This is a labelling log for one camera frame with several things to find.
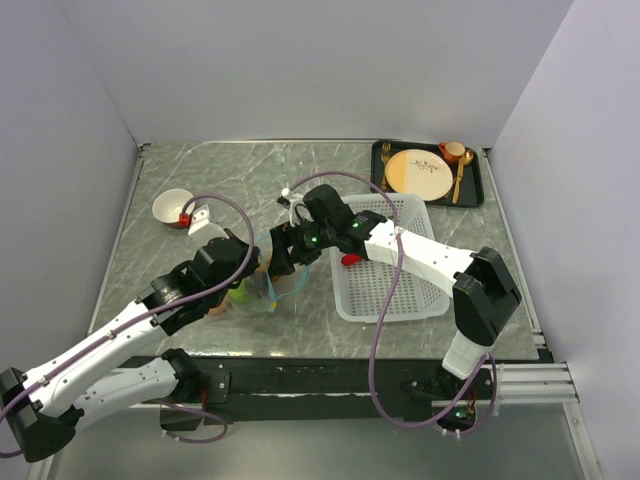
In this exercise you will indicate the pink peach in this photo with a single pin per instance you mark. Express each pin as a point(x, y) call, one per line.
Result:
point(217, 310)

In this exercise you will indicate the black serving tray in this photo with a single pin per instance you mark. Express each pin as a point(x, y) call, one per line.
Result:
point(471, 192)

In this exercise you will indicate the dark purple mangosteen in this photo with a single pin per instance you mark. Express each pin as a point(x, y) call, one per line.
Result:
point(258, 284)

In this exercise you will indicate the white brown bowl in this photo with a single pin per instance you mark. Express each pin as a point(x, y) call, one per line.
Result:
point(167, 208)

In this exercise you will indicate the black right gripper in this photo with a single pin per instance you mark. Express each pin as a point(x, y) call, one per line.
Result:
point(283, 237)

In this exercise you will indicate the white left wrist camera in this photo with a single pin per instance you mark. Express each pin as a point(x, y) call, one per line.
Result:
point(202, 227)

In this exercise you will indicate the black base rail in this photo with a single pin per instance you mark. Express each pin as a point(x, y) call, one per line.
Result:
point(245, 389)

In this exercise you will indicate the gold spoon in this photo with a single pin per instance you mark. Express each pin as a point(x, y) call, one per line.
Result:
point(465, 160)

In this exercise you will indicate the red chili pepper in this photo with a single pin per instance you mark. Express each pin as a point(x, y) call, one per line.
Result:
point(350, 259)

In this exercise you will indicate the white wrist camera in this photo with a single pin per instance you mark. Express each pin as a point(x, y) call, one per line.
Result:
point(290, 201)
point(202, 227)

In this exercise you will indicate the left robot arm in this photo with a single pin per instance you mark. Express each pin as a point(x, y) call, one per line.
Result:
point(47, 405)

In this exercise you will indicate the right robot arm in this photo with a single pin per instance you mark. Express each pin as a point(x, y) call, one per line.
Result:
point(482, 289)

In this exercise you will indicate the orange coffee cup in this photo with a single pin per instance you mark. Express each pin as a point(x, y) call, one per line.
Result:
point(451, 151)

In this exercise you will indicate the white plastic basket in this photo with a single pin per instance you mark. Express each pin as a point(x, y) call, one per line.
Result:
point(360, 289)

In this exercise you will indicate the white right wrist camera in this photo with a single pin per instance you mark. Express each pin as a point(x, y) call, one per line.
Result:
point(290, 201)

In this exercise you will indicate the cream orange plate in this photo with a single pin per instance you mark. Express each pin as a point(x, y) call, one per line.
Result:
point(419, 173)

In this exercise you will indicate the green apple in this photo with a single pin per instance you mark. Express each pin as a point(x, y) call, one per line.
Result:
point(240, 294)

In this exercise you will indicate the gold fork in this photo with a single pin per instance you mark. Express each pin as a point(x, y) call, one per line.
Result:
point(385, 155)

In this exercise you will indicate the clear zip top bag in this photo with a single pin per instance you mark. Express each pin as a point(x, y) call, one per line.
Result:
point(281, 287)

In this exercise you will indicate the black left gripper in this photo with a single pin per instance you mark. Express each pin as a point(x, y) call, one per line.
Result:
point(245, 258)

